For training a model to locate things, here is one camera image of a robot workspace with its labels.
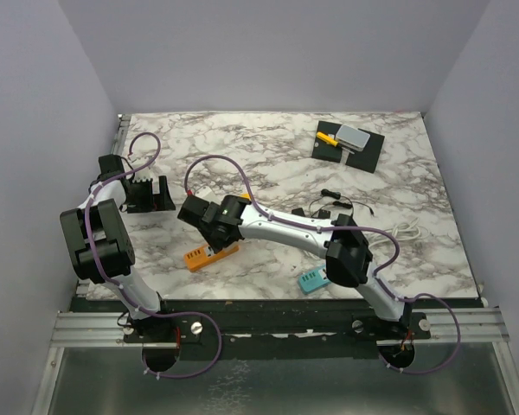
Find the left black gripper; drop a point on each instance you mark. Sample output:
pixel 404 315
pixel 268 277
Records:
pixel 154 202

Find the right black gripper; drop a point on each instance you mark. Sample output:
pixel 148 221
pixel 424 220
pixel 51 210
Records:
pixel 217 245

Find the orange power strip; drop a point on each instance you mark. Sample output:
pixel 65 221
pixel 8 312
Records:
pixel 204 256

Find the teal power strip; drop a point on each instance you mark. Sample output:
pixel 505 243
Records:
pixel 313 280

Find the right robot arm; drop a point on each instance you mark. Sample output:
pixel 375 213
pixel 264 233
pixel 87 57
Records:
pixel 340 243

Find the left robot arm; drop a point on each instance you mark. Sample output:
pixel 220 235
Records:
pixel 98 243

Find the black power adapter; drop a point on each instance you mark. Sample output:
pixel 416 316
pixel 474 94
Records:
pixel 298 212

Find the grey rectangular box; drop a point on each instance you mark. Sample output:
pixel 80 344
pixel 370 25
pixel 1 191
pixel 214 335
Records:
pixel 355 138

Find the black mat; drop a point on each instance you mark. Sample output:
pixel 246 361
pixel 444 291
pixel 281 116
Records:
pixel 365 160

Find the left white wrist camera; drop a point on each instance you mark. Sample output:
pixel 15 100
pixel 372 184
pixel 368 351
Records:
pixel 143 174

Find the black plug adapter with cable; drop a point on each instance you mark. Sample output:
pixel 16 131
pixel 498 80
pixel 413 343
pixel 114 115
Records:
pixel 338 200

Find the yellow handled screwdriver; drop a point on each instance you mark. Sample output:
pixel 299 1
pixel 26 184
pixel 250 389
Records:
pixel 332 141

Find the aluminium frame rail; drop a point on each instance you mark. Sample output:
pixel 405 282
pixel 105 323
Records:
pixel 100 330

